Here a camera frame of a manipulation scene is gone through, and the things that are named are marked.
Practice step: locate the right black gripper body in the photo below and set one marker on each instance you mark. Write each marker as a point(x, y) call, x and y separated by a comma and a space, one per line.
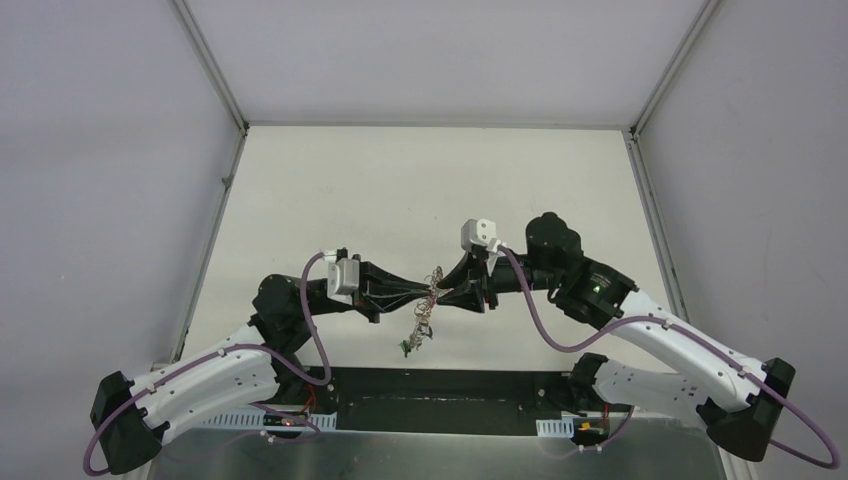
point(504, 278)

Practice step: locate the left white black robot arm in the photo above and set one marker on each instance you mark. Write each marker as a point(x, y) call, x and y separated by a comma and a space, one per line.
point(277, 352)

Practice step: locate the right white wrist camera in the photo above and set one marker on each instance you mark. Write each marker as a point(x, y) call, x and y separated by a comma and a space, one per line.
point(479, 233)

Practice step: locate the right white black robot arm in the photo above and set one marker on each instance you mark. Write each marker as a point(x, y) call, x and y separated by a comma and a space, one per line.
point(735, 398)

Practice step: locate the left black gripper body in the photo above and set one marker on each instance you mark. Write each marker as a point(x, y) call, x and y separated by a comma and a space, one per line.
point(366, 288)

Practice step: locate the white slotted cable duct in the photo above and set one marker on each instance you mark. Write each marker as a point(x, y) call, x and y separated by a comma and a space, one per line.
point(256, 419)

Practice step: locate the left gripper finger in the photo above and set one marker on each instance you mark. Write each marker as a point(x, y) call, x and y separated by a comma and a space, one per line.
point(388, 302)
point(384, 279)

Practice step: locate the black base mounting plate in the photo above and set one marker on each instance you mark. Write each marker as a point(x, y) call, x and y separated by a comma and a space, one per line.
point(473, 402)

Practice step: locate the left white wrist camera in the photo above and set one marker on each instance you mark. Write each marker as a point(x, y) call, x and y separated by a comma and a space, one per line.
point(343, 278)

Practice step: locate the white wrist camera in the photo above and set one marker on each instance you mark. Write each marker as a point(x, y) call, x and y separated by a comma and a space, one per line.
point(479, 233)
point(343, 278)

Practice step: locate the metal disc keyring holder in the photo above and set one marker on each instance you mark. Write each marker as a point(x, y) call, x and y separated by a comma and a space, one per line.
point(423, 309)

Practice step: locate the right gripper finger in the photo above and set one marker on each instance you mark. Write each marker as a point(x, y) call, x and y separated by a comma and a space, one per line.
point(465, 275)
point(471, 300)

